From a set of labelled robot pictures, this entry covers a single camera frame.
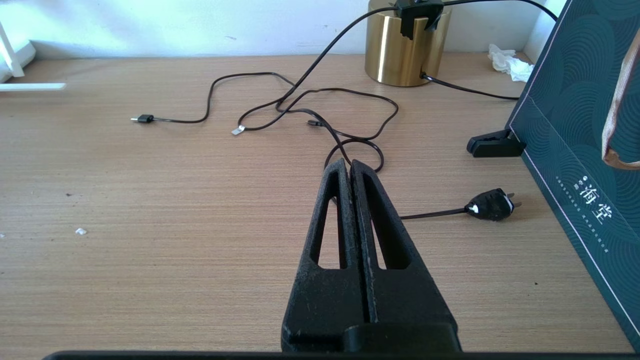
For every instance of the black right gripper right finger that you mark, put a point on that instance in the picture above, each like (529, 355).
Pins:
(405, 300)

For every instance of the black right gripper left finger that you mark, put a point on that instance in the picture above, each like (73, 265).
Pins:
(320, 310)

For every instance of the black power plug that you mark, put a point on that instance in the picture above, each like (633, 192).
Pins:
(490, 205)

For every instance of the white wifi router with antennas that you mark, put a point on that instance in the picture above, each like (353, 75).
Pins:
(15, 55)

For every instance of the black plastic clip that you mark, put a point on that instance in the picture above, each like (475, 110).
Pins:
(494, 146)

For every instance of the brass desk lamp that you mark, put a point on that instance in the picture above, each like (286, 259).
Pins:
(400, 52)

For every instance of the crumpled white tissue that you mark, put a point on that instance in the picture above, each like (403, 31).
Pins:
(511, 64)

